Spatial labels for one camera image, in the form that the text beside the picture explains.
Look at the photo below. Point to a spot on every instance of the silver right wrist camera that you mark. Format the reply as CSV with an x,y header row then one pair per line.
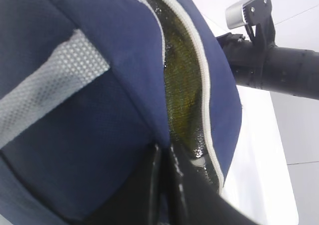
x,y
247,12

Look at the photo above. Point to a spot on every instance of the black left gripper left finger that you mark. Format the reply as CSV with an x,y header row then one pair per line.
x,y
141,199

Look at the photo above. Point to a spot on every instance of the navy blue lunch bag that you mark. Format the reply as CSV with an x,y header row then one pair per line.
x,y
87,86

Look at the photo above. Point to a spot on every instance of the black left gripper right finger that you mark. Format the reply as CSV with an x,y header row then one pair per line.
x,y
192,200

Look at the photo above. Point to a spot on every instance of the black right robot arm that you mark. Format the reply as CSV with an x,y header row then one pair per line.
x,y
259,63

